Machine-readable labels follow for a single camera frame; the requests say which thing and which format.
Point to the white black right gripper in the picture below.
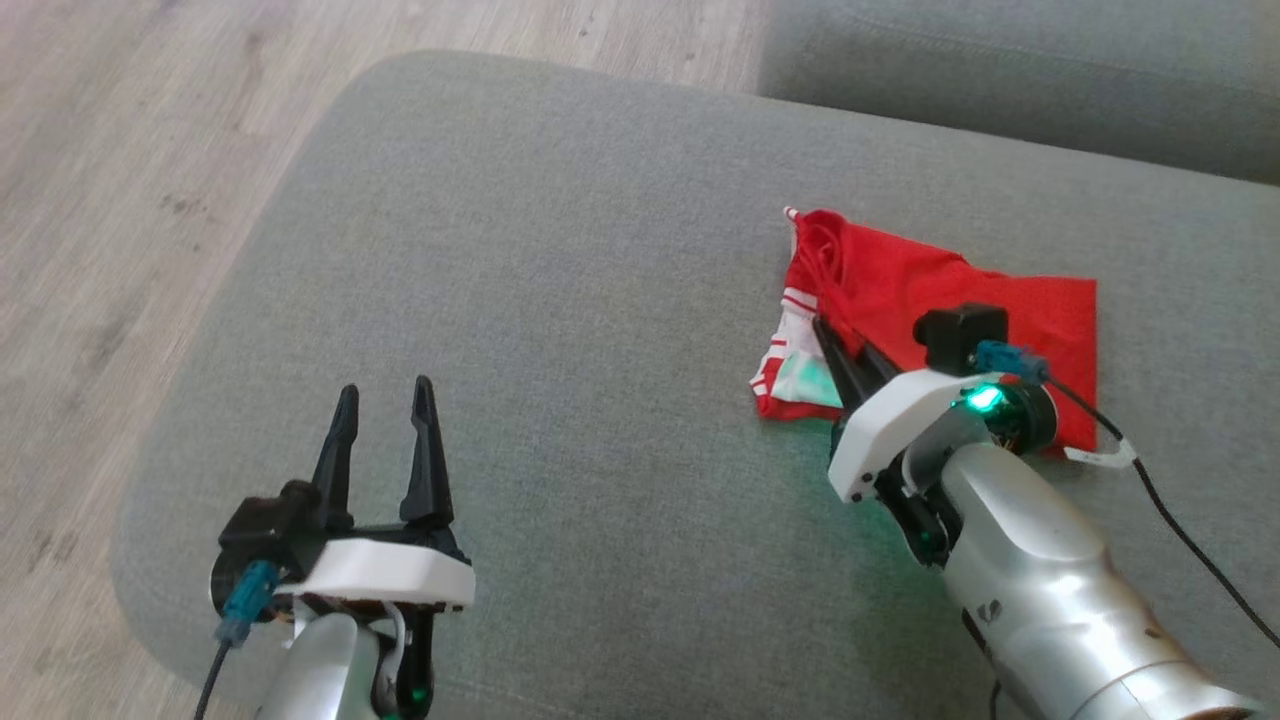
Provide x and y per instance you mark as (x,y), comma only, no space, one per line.
(890,430)

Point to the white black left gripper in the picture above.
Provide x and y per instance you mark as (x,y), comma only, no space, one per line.
(390,575)

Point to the red jersey with black lettering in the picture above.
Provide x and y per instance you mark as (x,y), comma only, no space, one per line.
(1040,310)

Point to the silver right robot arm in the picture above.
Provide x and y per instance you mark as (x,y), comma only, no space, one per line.
(1040,590)

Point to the grey fabric sofa seat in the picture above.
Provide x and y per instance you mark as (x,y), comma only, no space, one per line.
(600,350)

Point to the grey fabric sofa cushion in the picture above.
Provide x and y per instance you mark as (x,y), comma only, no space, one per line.
(1050,80)

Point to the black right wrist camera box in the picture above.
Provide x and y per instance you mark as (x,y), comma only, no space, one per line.
(960,335)

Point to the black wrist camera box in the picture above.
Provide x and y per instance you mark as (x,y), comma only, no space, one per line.
(265,525)
(960,335)

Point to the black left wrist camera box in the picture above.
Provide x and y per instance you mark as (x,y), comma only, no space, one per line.
(265,525)

